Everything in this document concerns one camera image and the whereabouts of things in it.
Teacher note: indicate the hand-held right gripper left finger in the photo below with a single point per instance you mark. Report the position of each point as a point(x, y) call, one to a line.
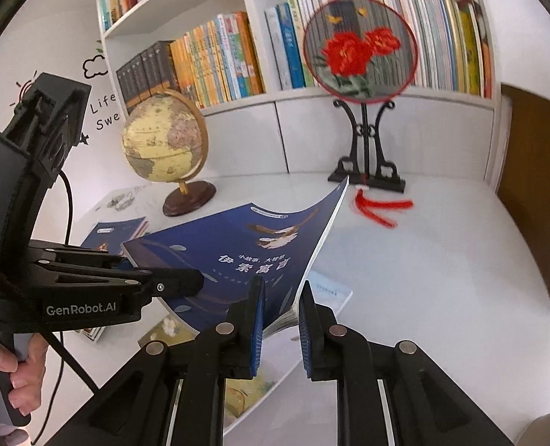
point(258, 330)

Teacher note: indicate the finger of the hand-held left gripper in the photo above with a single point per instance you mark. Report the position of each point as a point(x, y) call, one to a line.
point(84, 256)
point(182, 283)

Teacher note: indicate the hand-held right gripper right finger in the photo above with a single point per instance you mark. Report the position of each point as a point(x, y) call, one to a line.
point(305, 334)

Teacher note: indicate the navy blue bird book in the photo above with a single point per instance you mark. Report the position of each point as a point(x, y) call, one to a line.
point(237, 246)

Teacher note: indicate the pale white rabbit book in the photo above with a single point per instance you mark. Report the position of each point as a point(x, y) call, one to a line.
point(247, 399)

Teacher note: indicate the row of dark grey books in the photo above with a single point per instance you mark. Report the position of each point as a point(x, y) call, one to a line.
point(144, 74)

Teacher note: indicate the row of orange yellow books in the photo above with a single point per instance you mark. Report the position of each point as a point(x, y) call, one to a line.
point(214, 60)

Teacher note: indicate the row of thin picture books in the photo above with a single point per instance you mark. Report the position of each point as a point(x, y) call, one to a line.
point(442, 42)

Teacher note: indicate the person's left hand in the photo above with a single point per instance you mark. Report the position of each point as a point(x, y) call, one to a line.
point(35, 371)

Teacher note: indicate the royal blue framed book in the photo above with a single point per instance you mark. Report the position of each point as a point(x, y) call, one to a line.
point(112, 234)

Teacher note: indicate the yellow globe on wooden base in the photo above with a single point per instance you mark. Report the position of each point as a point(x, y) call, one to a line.
point(158, 144)

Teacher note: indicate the red tassel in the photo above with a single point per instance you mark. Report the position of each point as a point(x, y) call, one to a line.
point(377, 209)

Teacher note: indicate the white bookshelf cabinet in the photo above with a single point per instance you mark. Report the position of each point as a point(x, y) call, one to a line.
point(302, 125)

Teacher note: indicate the brown wooden door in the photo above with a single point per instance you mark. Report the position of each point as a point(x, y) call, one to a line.
point(535, 195)

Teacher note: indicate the round embroidered red flower fan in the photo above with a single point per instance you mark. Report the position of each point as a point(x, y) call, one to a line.
point(349, 51)

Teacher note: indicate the black bird wall sticker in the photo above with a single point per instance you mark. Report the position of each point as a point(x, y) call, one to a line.
point(85, 139)

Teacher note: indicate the black lettering wall sticker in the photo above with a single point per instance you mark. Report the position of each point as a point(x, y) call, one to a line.
point(105, 114)

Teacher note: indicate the black cloud wall sticker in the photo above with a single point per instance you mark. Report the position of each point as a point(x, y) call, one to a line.
point(93, 67)

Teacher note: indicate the green tree wall sticker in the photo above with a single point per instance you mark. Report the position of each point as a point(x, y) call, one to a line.
point(99, 47)

